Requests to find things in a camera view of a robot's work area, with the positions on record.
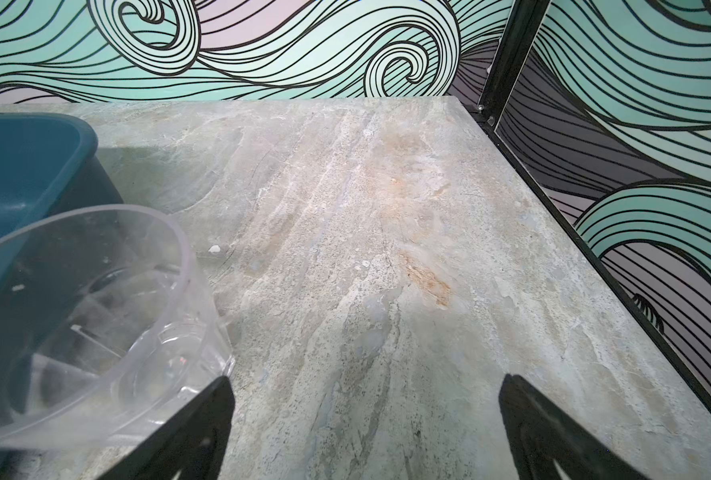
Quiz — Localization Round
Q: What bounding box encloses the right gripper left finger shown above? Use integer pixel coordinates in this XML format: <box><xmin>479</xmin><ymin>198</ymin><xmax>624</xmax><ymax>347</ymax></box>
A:
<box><xmin>101</xmin><ymin>376</ymin><xmax>236</xmax><ymax>479</ymax></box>

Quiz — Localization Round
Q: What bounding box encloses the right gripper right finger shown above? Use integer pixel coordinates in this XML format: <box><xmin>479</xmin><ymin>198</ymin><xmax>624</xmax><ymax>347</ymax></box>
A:
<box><xmin>499</xmin><ymin>374</ymin><xmax>645</xmax><ymax>479</ymax></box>

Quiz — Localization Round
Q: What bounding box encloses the teal plastic bin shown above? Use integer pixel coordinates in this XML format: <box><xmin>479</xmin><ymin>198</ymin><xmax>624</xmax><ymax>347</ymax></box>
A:
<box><xmin>0</xmin><ymin>112</ymin><xmax>124</xmax><ymax>314</ymax></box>

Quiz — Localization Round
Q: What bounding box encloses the clear plastic cup right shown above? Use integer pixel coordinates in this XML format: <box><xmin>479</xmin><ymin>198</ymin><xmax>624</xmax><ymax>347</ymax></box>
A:
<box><xmin>0</xmin><ymin>205</ymin><xmax>236</xmax><ymax>450</ymax></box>

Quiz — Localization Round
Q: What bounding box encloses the black frame post right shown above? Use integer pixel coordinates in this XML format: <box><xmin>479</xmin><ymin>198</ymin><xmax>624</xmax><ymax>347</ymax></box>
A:
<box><xmin>477</xmin><ymin>0</ymin><xmax>551</xmax><ymax>128</ymax></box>

